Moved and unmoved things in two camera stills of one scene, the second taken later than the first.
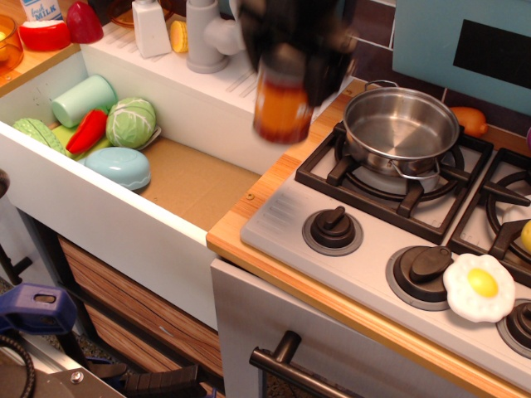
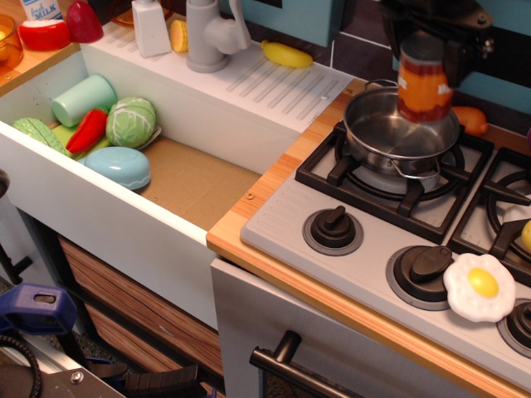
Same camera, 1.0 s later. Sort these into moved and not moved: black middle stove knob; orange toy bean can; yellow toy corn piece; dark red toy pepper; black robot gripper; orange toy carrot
Moved: black robot gripper; orange toy bean can
Not moved: yellow toy corn piece; orange toy carrot; dark red toy pepper; black middle stove knob
